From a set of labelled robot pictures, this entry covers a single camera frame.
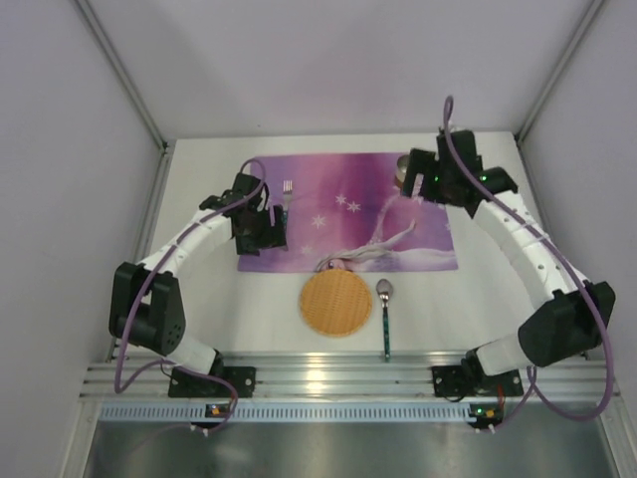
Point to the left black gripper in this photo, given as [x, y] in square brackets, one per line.
[264, 235]

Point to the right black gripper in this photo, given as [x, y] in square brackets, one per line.
[418, 172]

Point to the metal cup with wood band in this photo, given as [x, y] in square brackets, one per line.
[400, 170]

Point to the fork with green handle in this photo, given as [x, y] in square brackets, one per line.
[288, 189]

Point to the purple printed placemat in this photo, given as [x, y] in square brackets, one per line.
[347, 212]

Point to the spoon with green handle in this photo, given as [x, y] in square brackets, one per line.
[384, 291]

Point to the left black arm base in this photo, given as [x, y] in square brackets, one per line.
[187, 385]

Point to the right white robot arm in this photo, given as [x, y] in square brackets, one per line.
[569, 311]

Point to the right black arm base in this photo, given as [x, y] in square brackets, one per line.
[453, 383]

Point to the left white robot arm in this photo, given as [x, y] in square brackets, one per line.
[147, 309]

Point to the round woven wicker plate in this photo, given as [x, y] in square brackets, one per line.
[335, 303]

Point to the right aluminium frame post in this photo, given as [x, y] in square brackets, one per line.
[566, 55]

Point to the aluminium frame post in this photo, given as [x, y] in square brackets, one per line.
[96, 28]
[566, 55]

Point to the aluminium mounting rail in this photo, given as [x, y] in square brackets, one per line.
[333, 376]

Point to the perforated grey cable duct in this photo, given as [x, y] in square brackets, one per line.
[298, 412]

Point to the left aluminium frame post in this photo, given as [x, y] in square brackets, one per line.
[96, 28]

